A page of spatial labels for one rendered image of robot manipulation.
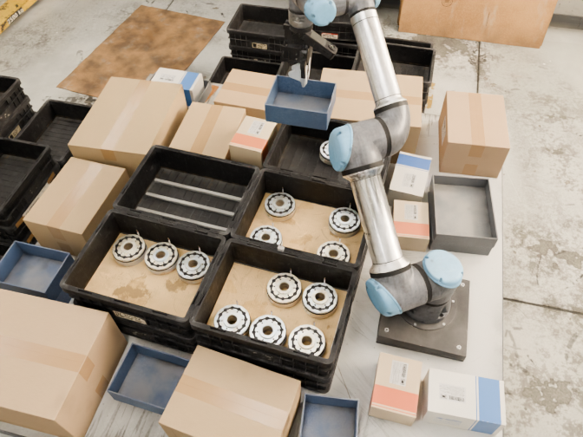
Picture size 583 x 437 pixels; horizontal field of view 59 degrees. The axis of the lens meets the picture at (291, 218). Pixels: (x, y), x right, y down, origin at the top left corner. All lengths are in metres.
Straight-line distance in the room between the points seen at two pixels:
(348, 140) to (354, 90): 0.73
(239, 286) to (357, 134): 0.57
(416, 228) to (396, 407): 0.61
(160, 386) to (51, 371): 0.31
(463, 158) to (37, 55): 3.20
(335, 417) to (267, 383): 0.24
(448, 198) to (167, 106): 1.10
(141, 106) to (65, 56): 2.16
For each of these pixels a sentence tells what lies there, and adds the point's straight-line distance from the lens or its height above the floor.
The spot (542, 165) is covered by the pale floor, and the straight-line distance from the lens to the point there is 3.32.
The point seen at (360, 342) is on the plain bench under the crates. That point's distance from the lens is 1.64.
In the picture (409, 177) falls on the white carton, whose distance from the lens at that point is 1.93.
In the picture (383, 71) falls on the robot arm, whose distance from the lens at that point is 1.48.
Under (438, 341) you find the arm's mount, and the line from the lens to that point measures 1.63.
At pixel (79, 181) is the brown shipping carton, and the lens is 1.94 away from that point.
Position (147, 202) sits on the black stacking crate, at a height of 0.83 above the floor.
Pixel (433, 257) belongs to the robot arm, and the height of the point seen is 0.98.
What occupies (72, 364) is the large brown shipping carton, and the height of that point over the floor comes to 0.90.
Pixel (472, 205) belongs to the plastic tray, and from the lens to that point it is 1.94.
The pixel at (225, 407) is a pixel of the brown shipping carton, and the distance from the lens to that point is 1.40.
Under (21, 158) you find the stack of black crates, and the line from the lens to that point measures 2.71.
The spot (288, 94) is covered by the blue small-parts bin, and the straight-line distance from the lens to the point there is 1.77.
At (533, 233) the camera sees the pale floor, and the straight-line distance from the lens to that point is 2.96.
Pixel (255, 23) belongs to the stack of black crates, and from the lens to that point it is 3.47.
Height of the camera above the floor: 2.18
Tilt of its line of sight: 52 degrees down
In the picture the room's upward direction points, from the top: 2 degrees counter-clockwise
